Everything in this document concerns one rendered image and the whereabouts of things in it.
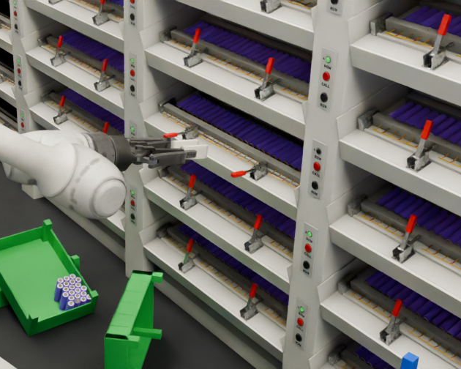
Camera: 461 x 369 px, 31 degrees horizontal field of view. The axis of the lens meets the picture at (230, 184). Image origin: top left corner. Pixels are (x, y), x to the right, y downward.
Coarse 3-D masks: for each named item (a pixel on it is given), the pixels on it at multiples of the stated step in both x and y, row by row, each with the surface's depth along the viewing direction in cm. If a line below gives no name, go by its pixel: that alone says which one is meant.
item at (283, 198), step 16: (160, 96) 219; (176, 96) 223; (144, 112) 218; (160, 112) 220; (160, 128) 214; (176, 128) 213; (208, 144) 204; (208, 160) 200; (224, 160) 197; (240, 160) 196; (224, 176) 198; (240, 176) 191; (272, 176) 188; (256, 192) 189; (272, 192) 184; (288, 192) 182; (288, 208) 180
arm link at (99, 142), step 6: (90, 138) 160; (96, 138) 160; (102, 138) 161; (108, 138) 162; (90, 144) 159; (96, 144) 160; (102, 144) 160; (108, 144) 161; (96, 150) 159; (102, 150) 160; (108, 150) 161; (108, 156) 161; (114, 156) 162
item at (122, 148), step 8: (112, 136) 165; (120, 136) 166; (120, 144) 164; (128, 144) 165; (120, 152) 163; (128, 152) 164; (136, 152) 166; (144, 152) 167; (120, 160) 163; (128, 160) 165; (136, 160) 166; (120, 168) 165
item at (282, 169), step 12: (168, 108) 217; (180, 120) 213; (192, 120) 210; (204, 132) 207; (216, 132) 203; (216, 144) 201; (228, 144) 200; (240, 144) 197; (252, 156) 193; (264, 156) 191; (276, 168) 188; (288, 168) 185
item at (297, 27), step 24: (192, 0) 190; (216, 0) 183; (240, 0) 179; (264, 0) 172; (288, 0) 175; (312, 0) 168; (264, 24) 172; (288, 24) 166; (312, 24) 160; (312, 48) 164
